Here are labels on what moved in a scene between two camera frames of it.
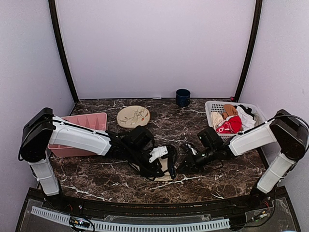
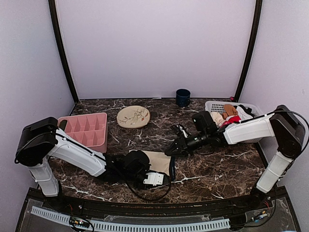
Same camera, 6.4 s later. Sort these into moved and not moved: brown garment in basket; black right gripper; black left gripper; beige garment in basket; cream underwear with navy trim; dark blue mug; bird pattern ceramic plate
Moved: cream underwear with navy trim; black left gripper; black right gripper
Not moved: brown garment in basket; dark blue mug; beige garment in basket; bird pattern ceramic plate
